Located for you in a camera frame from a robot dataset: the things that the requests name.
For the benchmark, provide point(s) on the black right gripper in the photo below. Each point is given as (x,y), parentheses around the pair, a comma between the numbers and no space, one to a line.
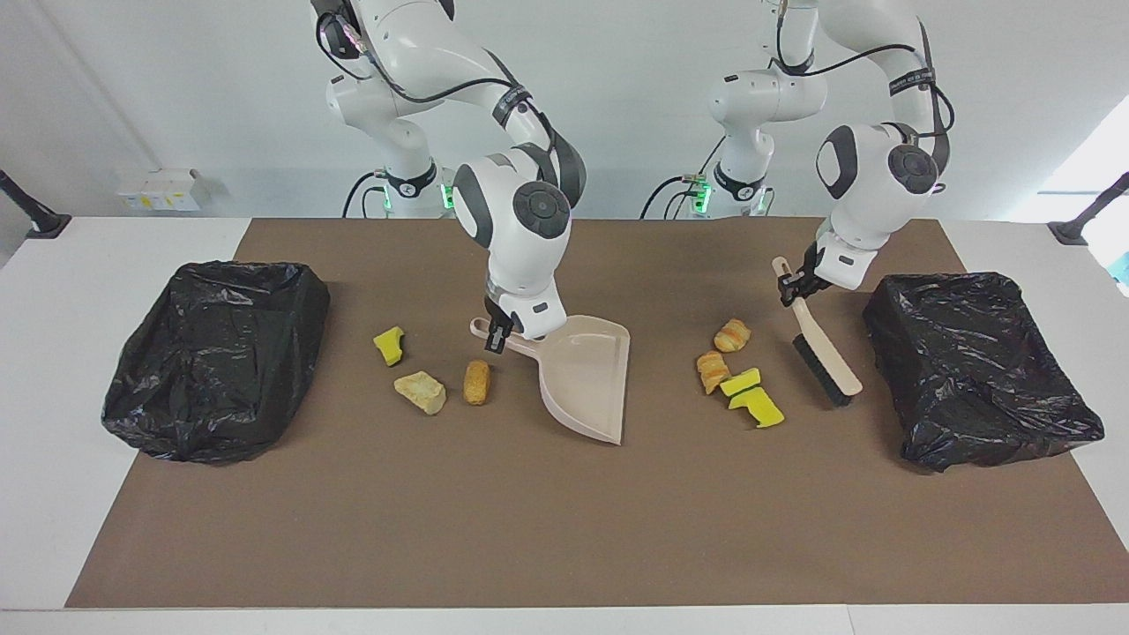
(504,311)

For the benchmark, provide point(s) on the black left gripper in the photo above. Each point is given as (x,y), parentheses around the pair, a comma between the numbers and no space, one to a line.
(813,269)

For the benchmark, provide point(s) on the brown peanut shaped bread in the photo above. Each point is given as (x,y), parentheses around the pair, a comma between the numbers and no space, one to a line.
(476,382)

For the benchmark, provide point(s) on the beige brush with black bristles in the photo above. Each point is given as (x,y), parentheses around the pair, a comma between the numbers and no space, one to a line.
(825,353)

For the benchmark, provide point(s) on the striped toy croissant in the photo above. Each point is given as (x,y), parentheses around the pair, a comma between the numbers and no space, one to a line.
(713,371)
(732,336)

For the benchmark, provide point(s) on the beige plastic dustpan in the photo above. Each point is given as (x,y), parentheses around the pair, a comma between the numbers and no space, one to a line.
(586,379)

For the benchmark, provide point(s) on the pale crusty bread chunk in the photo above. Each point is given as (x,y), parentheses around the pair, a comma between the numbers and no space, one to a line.
(419,391)

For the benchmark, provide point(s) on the yellow sponge with green pad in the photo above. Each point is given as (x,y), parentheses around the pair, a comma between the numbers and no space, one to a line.
(741,383)

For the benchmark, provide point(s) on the small yellow sponge wedge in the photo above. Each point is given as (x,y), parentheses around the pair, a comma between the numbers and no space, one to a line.
(388,346)

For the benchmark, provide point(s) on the yellow notched sponge piece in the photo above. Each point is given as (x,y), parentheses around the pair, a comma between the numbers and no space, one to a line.
(760,408)

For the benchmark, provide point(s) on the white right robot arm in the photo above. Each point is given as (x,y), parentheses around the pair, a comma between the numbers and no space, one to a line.
(520,238)

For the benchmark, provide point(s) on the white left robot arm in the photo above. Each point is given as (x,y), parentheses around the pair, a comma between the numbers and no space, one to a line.
(869,185)

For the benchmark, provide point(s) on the black plastic trash bag bin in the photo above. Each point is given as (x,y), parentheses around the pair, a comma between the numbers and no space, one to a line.
(220,370)
(970,379)

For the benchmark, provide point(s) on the brown table mat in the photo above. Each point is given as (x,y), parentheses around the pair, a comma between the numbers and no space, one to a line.
(564,529)

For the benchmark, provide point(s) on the black angled stand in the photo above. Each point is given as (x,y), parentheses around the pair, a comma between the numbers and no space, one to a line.
(1072,231)
(44,225)

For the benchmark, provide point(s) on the teal box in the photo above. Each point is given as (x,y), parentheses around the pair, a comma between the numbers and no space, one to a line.
(1122,266)

